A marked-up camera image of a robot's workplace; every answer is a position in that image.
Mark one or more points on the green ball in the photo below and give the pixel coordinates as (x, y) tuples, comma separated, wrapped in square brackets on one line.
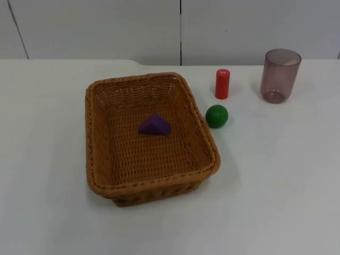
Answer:
[(216, 116)]

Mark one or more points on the brown wicker basket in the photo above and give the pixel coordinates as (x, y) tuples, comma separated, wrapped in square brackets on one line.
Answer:
[(148, 159)]

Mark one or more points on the purple triangular block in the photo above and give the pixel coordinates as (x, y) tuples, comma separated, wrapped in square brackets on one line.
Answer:
[(156, 126)]

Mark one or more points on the red cylinder block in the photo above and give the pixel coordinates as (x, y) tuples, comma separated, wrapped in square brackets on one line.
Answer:
[(222, 84)]

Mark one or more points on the clear cup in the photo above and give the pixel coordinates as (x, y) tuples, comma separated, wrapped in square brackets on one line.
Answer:
[(281, 75)]

